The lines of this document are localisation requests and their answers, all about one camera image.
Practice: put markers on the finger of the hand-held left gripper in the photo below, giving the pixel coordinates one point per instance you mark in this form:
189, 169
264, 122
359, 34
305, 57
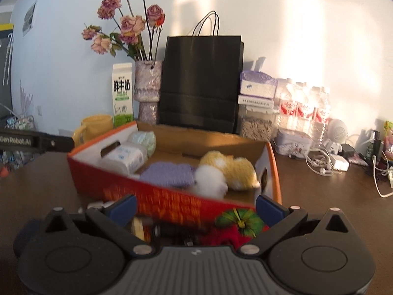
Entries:
53, 143

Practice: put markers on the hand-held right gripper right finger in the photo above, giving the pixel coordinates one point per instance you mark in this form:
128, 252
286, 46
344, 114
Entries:
270, 209

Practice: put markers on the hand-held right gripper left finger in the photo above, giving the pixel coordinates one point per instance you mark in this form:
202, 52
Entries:
124, 207

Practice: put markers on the white small device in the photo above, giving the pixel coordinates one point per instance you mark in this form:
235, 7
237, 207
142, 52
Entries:
99, 204

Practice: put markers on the white cotton swab box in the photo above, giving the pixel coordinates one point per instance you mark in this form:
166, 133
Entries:
122, 159

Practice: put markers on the red cardboard box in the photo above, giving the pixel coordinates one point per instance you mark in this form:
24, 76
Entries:
172, 201

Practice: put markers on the red fabric rose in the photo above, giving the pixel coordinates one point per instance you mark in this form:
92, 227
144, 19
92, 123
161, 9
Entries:
227, 238

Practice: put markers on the purple cloth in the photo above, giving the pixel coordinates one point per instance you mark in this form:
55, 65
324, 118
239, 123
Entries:
165, 173

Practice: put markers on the yellow white sheep plush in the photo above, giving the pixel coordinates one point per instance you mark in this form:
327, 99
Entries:
233, 169

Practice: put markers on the pale green plastic bag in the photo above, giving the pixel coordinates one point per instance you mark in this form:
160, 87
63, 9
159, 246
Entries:
142, 141

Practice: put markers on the yellow mug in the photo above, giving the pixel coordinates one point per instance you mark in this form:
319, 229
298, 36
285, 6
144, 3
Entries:
95, 126

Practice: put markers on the white earphones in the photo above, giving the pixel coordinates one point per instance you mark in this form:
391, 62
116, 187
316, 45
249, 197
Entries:
321, 170

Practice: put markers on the white printed tin box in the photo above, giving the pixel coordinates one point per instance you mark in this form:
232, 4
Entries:
291, 143

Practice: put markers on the white green milk carton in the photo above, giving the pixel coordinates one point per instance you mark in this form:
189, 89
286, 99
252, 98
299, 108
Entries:
122, 98

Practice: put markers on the clear jar of seeds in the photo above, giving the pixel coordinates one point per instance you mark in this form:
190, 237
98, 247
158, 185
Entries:
256, 127

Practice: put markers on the white power adapter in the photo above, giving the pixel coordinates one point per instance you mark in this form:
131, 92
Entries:
341, 163

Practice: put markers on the black power adapter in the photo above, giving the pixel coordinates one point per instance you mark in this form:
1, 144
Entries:
348, 151

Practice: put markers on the white robot-shaped fan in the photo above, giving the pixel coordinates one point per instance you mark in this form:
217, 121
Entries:
337, 130

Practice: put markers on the pack of water bottles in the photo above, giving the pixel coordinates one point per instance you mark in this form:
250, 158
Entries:
302, 107

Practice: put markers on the white flat box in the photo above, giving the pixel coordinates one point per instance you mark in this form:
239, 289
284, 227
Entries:
254, 102

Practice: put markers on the purple glitter vase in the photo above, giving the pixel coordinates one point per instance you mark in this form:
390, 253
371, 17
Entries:
147, 86

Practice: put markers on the dark green bottle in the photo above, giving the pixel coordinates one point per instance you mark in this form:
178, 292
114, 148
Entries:
373, 150

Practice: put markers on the purple tissue pack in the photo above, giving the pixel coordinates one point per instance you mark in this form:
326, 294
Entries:
258, 86

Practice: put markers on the yellow pink snack bag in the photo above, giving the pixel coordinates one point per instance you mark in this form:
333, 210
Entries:
389, 147

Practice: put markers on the dried pink rose bouquet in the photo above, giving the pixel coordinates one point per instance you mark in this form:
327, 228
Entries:
132, 24

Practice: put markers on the black paper bag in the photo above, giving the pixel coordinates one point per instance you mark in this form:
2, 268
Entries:
199, 83

